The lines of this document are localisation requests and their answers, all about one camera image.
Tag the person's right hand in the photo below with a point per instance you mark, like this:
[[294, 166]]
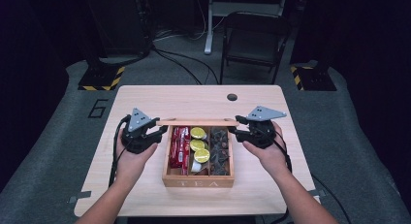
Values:
[[273, 157]]

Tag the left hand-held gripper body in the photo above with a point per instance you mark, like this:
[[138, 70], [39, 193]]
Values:
[[137, 140]]

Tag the black folding chair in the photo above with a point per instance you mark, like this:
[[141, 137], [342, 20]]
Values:
[[250, 43]]

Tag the white metal desk frame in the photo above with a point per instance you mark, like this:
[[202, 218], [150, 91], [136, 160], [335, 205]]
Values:
[[208, 30]]

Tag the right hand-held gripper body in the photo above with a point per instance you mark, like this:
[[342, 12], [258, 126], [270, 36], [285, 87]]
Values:
[[261, 135]]

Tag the person's left hand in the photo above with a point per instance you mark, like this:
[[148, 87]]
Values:
[[132, 166]]

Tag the wooden box with glass lid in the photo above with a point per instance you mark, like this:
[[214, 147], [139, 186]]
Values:
[[197, 180]]

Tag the dark tea packets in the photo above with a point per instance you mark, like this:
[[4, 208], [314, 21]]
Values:
[[219, 153]]

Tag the grey tape strip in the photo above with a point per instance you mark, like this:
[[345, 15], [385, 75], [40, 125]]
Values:
[[79, 196], [320, 193]]

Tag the dark cabinet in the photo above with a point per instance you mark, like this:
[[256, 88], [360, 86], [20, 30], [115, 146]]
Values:
[[122, 23]]

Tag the yellow-green round capsule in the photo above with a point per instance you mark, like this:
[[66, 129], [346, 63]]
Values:
[[202, 155], [196, 145], [197, 133]]

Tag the small white capsule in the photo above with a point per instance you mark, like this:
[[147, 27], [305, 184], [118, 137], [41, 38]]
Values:
[[196, 166]]

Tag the red foil packet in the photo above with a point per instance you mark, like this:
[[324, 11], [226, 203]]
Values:
[[176, 146], [186, 149]]

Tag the black stand base striped tape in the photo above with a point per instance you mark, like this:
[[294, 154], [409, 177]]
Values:
[[315, 78], [100, 77]]

